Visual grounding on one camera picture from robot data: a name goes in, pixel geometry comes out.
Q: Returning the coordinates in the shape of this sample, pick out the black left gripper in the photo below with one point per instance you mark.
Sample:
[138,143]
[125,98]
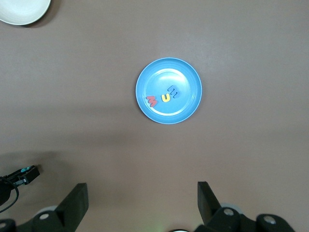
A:
[4,191]

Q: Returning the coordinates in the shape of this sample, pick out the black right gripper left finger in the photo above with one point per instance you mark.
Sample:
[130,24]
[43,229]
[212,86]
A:
[72,207]

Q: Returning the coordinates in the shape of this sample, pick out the red foam letter w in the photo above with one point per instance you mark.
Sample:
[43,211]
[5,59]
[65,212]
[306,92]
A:
[152,101]

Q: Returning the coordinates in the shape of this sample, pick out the blue plate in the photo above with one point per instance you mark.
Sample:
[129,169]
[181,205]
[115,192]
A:
[169,72]

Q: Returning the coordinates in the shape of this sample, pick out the periwinkle foam letter m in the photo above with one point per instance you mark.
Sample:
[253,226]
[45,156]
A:
[176,94]

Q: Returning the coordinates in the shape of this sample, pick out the yellow foam letter c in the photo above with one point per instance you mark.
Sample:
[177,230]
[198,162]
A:
[163,99]

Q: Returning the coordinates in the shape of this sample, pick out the beige plate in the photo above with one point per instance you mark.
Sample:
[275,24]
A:
[21,9]

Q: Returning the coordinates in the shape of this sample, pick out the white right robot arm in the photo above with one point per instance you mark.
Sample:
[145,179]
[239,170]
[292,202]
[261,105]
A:
[179,230]

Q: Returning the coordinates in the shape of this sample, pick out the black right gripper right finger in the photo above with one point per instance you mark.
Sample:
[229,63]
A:
[207,205]

